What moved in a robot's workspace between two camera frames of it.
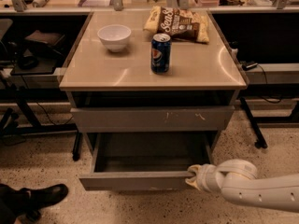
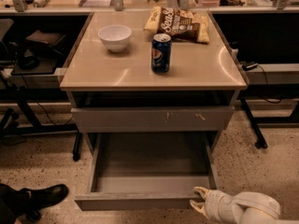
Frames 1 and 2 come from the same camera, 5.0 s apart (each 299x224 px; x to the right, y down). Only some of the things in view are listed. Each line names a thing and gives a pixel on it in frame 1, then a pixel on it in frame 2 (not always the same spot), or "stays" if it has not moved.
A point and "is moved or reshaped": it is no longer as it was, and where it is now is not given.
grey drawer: x=130 y=161 is moved or reshaped
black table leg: x=261 y=141 stays
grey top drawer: x=145 y=119 stays
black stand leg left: x=77 y=148 stays
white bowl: x=115 y=36 stays
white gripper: x=204 y=175 -> x=218 y=203
